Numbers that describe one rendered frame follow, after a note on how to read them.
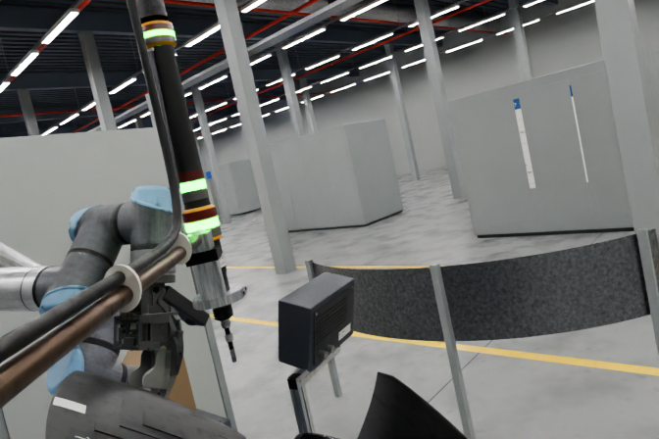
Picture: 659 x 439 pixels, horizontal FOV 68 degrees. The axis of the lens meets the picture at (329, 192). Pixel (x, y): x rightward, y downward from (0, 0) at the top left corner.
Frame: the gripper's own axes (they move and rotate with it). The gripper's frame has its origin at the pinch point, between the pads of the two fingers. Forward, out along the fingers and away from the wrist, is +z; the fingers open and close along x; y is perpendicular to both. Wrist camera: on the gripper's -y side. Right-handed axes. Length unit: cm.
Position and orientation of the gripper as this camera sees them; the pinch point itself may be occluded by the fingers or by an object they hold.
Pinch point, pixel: (164, 396)
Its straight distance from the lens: 92.5
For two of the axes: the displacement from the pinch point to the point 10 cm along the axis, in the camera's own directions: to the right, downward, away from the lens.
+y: -5.6, -1.2, -8.2
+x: 8.2, -1.6, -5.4
